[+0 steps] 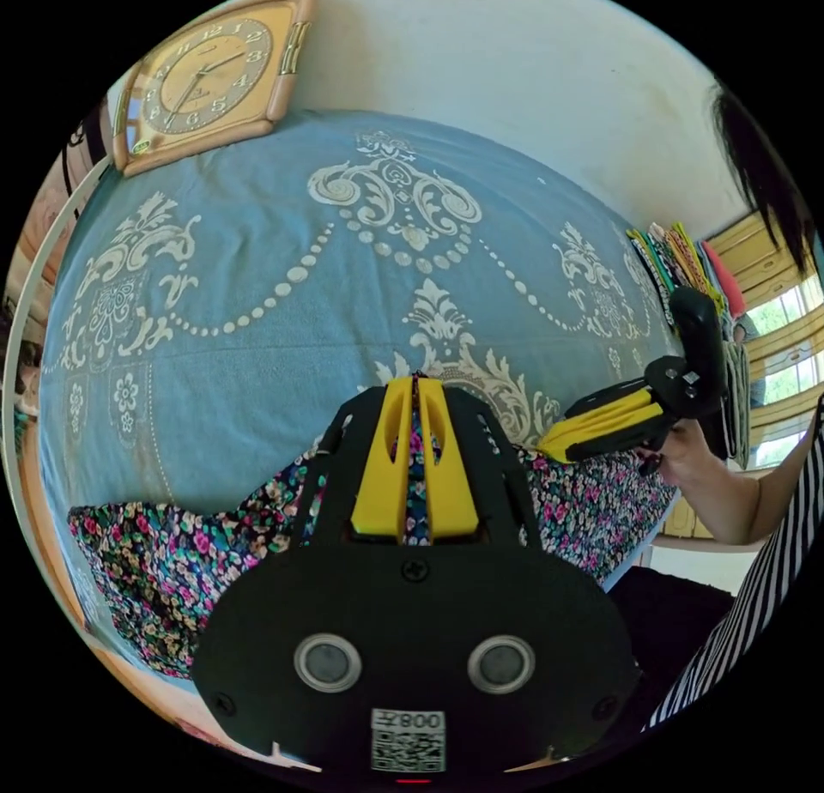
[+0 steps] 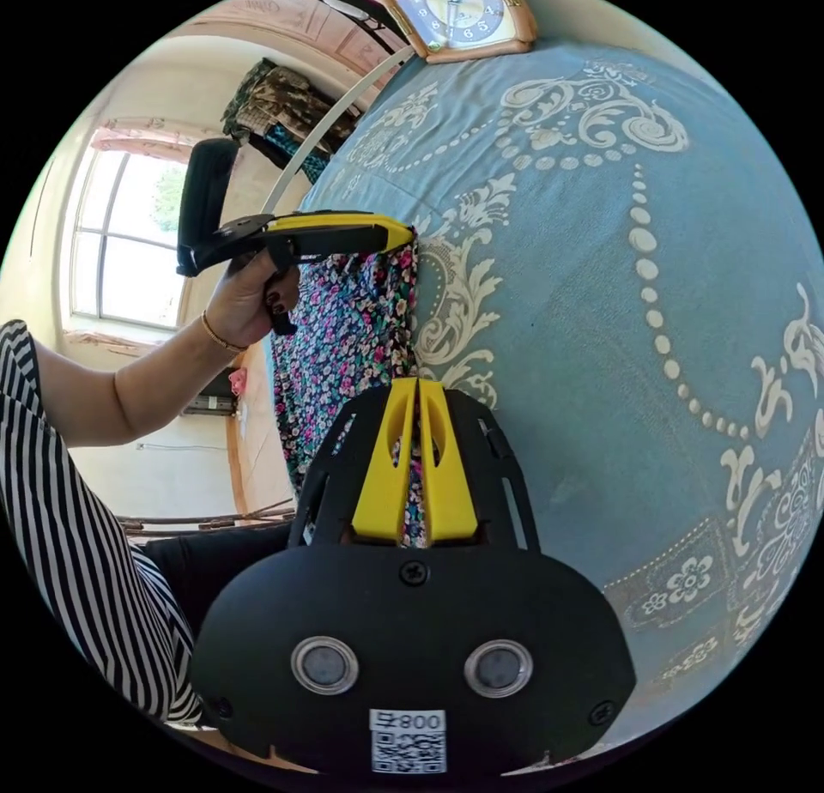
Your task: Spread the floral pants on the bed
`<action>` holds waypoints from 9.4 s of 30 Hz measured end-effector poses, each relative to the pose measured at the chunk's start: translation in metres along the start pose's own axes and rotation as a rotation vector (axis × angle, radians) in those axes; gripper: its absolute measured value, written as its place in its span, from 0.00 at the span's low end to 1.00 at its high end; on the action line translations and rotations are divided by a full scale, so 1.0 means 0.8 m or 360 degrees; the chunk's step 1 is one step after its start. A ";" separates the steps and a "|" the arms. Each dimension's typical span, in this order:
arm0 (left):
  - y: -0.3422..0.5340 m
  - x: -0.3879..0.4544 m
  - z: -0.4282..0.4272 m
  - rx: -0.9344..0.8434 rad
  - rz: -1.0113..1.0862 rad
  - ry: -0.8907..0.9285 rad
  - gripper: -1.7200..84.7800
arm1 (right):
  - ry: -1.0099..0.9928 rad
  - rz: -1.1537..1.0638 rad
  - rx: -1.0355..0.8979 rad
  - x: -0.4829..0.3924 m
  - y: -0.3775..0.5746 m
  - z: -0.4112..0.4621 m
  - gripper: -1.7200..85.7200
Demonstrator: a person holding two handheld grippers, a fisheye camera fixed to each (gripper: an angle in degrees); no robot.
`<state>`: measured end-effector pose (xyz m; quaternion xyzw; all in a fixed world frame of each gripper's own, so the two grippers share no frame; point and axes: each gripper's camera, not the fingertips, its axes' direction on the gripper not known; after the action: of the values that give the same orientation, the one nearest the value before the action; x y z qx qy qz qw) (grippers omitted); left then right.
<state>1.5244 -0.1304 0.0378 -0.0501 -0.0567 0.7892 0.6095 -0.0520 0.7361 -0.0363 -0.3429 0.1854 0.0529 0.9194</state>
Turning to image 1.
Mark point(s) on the person's right forearm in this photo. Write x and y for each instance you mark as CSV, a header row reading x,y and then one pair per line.
x,y
747,506

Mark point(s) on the square wooden wall clock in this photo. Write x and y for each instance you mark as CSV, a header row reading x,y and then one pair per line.
x,y
206,78

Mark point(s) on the person's body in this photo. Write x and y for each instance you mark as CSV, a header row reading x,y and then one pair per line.
x,y
759,587

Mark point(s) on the yellow wooden cupboard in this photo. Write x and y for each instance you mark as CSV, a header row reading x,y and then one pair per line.
x,y
747,246

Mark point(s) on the floral pants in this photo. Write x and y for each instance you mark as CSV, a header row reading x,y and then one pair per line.
x,y
161,561

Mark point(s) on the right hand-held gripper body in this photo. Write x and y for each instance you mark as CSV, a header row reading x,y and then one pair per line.
x,y
673,387

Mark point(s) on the window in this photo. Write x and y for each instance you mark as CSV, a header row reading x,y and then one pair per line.
x,y
788,304

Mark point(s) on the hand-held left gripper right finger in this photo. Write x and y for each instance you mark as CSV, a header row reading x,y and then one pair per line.
x,y
447,484

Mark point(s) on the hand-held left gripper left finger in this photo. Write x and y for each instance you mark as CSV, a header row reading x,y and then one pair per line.
x,y
380,477

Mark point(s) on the pile of clothes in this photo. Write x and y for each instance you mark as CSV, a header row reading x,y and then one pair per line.
x,y
669,259

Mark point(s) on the person's right hand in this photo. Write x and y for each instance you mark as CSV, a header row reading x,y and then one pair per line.
x,y
685,465

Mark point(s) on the bed with blue patterned cover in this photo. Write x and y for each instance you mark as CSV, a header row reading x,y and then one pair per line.
x,y
257,368

